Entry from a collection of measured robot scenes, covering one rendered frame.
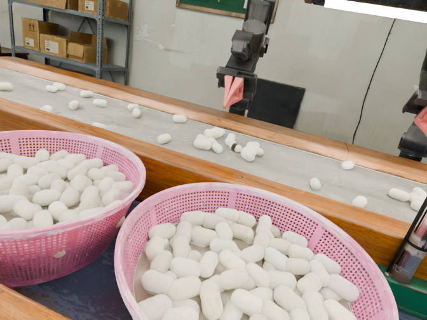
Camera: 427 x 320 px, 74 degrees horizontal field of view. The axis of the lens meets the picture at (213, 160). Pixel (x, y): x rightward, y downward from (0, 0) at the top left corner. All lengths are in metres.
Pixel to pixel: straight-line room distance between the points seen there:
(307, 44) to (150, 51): 1.50
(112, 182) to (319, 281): 0.30
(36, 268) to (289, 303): 0.25
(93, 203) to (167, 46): 2.69
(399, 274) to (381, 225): 0.06
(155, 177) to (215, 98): 2.37
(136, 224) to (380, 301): 0.25
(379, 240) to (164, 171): 0.33
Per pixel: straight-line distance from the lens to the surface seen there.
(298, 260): 0.35
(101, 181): 0.43
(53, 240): 0.32
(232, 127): 0.78
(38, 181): 0.44
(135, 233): 0.32
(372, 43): 2.65
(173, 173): 0.46
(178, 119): 0.75
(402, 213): 0.60
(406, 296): 0.47
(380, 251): 0.46
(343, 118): 2.67
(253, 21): 0.77
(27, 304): 0.25
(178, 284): 0.28
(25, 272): 0.36
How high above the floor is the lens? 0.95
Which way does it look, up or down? 22 degrees down
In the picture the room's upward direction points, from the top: 12 degrees clockwise
